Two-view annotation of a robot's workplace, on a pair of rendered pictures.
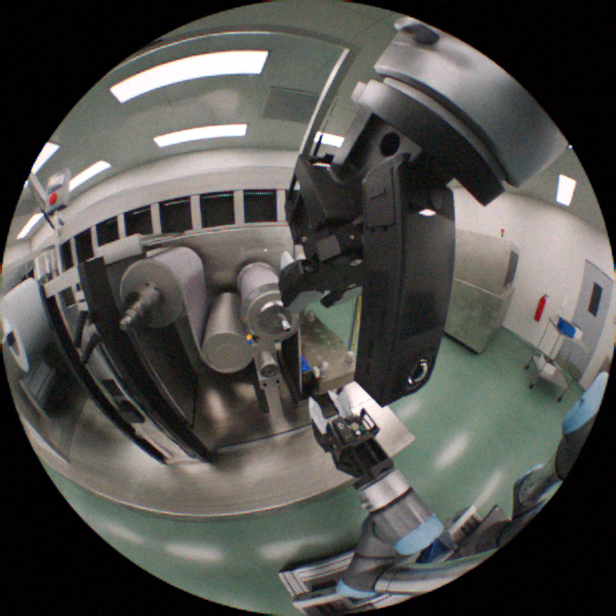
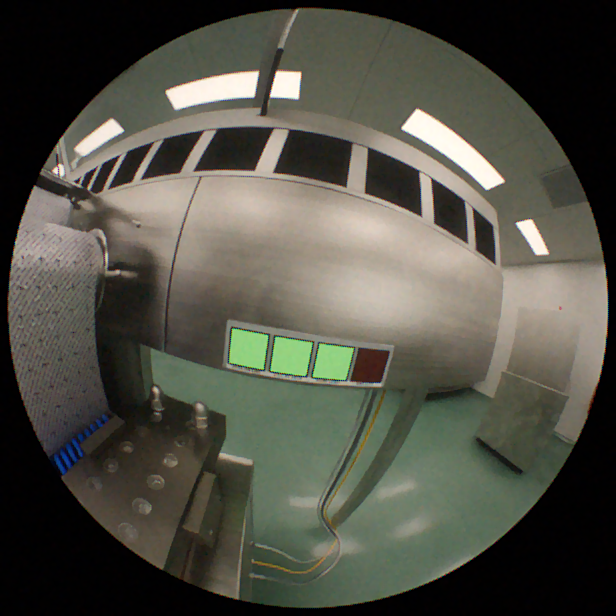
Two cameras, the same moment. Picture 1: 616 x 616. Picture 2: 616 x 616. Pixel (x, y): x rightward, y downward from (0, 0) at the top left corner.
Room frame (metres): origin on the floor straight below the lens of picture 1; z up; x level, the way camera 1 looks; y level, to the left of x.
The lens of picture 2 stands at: (0.54, -0.21, 1.27)
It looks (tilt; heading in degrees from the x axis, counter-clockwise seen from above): 3 degrees down; 15
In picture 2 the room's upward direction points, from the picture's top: 11 degrees clockwise
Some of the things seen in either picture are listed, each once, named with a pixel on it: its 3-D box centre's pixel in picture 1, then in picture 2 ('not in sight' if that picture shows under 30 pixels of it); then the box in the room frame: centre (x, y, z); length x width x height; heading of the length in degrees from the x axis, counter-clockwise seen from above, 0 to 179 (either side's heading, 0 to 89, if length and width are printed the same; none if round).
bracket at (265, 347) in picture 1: (272, 392); not in sight; (0.29, 0.09, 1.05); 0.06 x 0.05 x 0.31; 22
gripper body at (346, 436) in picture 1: (357, 449); not in sight; (0.11, -0.08, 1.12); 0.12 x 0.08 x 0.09; 22
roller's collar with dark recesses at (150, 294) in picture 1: (144, 302); not in sight; (0.23, 0.30, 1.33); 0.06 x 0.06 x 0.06; 22
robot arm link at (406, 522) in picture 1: (406, 523); not in sight; (-0.04, -0.14, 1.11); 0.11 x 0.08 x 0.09; 22
